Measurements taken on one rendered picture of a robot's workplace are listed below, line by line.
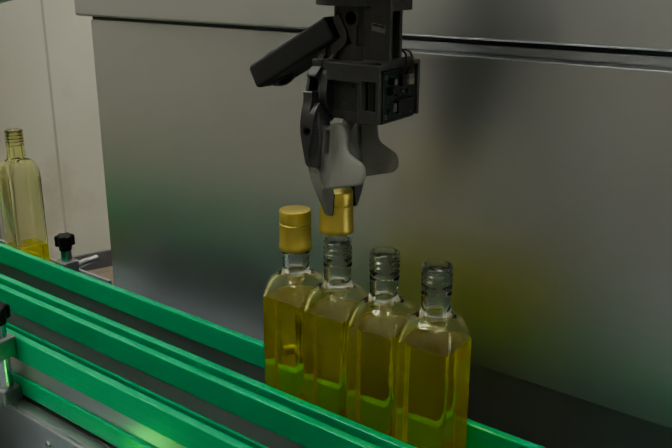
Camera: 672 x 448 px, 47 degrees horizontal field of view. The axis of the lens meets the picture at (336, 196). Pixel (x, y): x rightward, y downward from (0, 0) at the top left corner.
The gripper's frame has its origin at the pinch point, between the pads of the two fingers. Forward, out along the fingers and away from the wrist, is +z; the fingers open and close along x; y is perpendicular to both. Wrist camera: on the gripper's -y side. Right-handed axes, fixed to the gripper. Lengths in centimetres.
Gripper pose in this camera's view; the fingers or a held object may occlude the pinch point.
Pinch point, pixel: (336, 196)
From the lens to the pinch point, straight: 77.8
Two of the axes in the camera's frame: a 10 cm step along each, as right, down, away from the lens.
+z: 0.0, 9.6, 2.9
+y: 8.1, 1.7, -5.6
